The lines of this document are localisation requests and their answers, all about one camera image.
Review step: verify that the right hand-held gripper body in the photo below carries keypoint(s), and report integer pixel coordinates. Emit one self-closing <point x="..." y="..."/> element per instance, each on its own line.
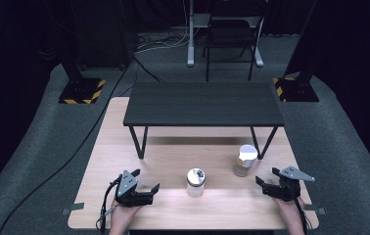
<point x="287" y="188"/>

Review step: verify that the person's left hand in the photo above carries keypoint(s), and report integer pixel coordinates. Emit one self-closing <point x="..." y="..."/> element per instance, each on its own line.
<point x="123" y="213"/>

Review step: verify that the person's right hand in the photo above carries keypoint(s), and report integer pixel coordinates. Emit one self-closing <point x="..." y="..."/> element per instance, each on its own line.
<point x="287" y="209"/>

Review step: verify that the glass jar with silver lid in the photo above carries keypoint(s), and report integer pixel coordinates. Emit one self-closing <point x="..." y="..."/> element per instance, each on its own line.
<point x="195" y="183"/>

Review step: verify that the black stand with striped base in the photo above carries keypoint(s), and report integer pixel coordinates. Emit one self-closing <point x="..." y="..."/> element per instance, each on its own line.
<point x="299" y="89"/>
<point x="82" y="92"/>

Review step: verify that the white desk frame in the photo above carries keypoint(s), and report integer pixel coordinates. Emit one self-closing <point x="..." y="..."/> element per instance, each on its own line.
<point x="191" y="42"/>

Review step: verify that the grey tape tab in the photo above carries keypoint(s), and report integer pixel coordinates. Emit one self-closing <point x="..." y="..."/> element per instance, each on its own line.
<point x="315" y="209"/>
<point x="73" y="207"/>

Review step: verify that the black shelf riser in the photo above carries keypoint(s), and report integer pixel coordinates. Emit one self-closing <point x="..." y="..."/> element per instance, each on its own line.
<point x="202" y="104"/>

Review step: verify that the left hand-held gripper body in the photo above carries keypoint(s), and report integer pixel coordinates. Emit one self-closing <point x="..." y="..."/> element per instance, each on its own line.
<point x="128" y="195"/>

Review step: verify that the black folding chair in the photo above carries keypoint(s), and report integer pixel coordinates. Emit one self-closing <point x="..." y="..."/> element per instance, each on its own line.
<point x="230" y="31"/>

